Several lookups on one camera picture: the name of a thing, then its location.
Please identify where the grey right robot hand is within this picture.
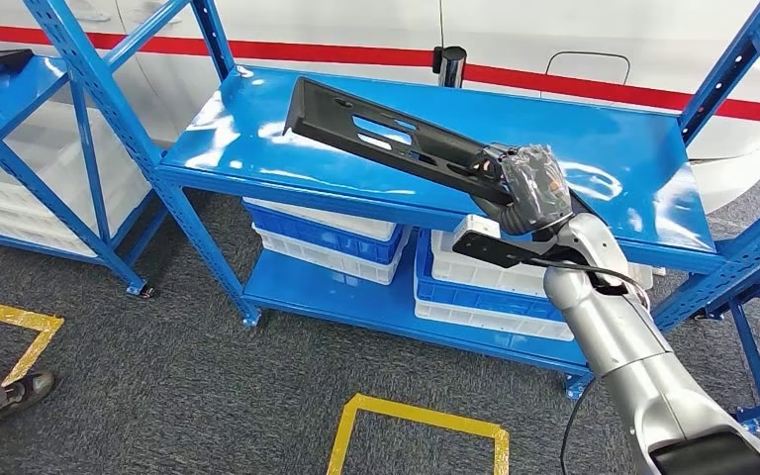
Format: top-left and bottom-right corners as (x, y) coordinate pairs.
(471, 143), (575, 232)

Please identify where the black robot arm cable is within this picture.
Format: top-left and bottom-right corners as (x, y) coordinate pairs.
(526, 258), (650, 475)

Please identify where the blue metal shelf rack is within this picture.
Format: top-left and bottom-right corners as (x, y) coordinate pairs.
(0, 0), (171, 300)
(701, 271), (760, 434)
(22, 0), (760, 403)

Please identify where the white car body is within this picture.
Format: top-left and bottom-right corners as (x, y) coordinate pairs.
(0, 0), (760, 218)

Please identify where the yellow floor tape square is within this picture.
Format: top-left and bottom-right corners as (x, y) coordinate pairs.
(0, 295), (65, 388)
(326, 393), (511, 475)

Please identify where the translucent white crate stack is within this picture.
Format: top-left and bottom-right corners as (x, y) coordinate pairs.
(0, 101), (151, 258)

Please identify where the person's shoe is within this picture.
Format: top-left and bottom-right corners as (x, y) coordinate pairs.
(0, 370), (55, 440)

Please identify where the blue plastic crate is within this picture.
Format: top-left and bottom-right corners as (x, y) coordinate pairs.
(414, 229), (568, 324)
(243, 201), (408, 267)

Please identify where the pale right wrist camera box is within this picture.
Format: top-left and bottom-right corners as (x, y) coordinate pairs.
(451, 214), (555, 270)

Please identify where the chrome and black stanchion post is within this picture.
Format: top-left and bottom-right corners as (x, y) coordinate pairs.
(431, 46), (468, 90)

